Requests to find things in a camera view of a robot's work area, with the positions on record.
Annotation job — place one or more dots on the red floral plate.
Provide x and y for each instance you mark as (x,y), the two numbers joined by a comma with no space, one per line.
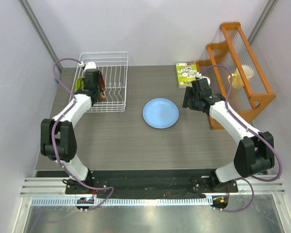
(102,95)

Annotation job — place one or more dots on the yellow mug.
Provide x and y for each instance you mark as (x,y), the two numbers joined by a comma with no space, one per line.
(237,79)

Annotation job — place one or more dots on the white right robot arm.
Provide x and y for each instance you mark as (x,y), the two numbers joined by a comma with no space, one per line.
(255,150)

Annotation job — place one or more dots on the white wire dish rack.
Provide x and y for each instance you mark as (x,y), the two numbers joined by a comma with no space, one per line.
(114,69)

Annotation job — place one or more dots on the orange wooden shelf rack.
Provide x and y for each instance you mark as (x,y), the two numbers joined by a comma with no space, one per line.
(218,62)

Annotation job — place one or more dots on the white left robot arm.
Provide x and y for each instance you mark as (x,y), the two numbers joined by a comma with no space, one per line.
(57,140)

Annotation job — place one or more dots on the lime green plate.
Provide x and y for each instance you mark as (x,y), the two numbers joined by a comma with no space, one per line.
(79,86)

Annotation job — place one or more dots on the aluminium rail frame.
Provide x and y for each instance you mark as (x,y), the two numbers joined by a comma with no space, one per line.
(152,201)

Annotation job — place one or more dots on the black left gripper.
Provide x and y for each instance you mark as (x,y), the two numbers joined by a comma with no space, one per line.
(99,86)

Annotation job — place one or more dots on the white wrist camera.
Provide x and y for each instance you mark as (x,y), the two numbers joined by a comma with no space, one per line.
(87,66)
(199,76)

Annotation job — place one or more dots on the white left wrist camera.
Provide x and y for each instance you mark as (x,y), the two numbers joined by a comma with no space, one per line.
(87,66)

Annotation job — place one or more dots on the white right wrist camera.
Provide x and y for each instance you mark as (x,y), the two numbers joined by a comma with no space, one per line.
(199,76)

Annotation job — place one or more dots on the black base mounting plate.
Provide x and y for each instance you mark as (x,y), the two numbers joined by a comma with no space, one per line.
(149,184)

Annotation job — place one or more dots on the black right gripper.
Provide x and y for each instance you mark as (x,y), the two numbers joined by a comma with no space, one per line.
(187,102)

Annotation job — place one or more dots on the light blue plate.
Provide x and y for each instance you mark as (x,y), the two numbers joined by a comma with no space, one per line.
(160,113)

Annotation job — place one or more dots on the green picture book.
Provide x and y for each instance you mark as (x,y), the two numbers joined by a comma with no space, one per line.
(186,73)

